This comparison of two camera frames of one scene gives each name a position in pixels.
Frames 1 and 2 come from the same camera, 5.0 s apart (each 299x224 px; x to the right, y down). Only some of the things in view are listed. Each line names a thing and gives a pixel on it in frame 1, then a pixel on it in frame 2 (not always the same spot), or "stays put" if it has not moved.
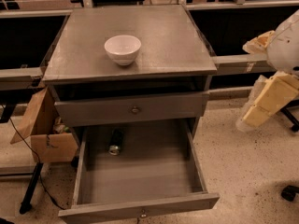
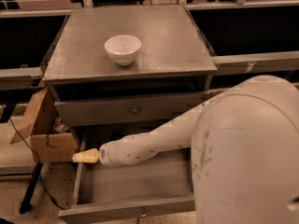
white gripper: x=285 y=49 → x=105 y=155
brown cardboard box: x=50 y=141 stays put
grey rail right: x=243 y=63 stays put
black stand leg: x=25 y=203 stays put
